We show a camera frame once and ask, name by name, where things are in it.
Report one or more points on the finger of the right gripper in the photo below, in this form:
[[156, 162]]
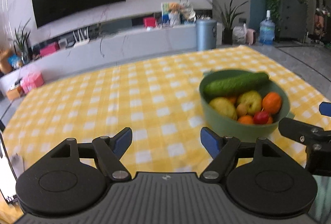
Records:
[[325, 108]]

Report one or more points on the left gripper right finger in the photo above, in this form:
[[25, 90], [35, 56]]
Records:
[[223, 151]]

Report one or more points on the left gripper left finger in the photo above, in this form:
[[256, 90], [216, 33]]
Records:
[[108, 152]]

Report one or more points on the orange tangerine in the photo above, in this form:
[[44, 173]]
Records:
[[246, 119], [272, 103], [270, 120], [232, 99]]

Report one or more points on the round green pear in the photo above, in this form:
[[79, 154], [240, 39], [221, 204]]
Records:
[[224, 107]]

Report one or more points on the small red fruit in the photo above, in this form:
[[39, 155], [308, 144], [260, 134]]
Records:
[[261, 118]]

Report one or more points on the large yellow-green pear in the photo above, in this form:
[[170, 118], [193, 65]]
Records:
[[252, 100]]

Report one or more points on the green cucumber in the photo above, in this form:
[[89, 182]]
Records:
[[236, 85]]

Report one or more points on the orange tangerine back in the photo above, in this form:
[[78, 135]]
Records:
[[270, 120]]

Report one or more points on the green colander bowl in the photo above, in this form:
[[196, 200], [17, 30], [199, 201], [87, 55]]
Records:
[[228, 127]]

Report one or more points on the yellow checkered tablecloth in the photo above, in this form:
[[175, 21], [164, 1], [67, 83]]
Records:
[[158, 99]]

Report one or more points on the dark grey drawer cabinet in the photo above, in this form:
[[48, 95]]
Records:
[[292, 22]]

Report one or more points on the blue water bottle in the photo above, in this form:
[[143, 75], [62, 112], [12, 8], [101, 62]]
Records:
[[267, 30]]

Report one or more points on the pink small appliance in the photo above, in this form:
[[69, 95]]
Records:
[[250, 36]]

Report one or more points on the pink storage box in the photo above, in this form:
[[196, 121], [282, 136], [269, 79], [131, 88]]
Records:
[[31, 81]]

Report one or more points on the white wifi router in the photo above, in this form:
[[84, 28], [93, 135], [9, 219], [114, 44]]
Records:
[[81, 37]]

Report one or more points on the cardboard box on floor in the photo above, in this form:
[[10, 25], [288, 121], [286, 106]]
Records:
[[15, 92]]

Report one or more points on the white plastic bag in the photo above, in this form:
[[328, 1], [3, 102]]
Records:
[[239, 34]]

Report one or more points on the white tv console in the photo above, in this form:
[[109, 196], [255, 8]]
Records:
[[123, 47]]

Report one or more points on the pink box on console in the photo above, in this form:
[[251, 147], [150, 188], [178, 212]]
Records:
[[49, 49]]

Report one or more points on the blue-grey pedal bin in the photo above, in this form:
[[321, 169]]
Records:
[[206, 34]]

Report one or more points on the potted plant by bin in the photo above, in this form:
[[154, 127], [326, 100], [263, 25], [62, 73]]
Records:
[[226, 15]]

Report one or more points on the copper vase with flowers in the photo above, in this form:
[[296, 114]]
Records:
[[5, 66]]

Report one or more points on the red box on console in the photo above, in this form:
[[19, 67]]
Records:
[[150, 22]]

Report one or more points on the potted plant on console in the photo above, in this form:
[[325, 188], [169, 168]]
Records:
[[21, 40]]

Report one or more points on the teddy bear toy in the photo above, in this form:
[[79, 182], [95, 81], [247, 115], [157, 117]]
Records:
[[174, 13]]

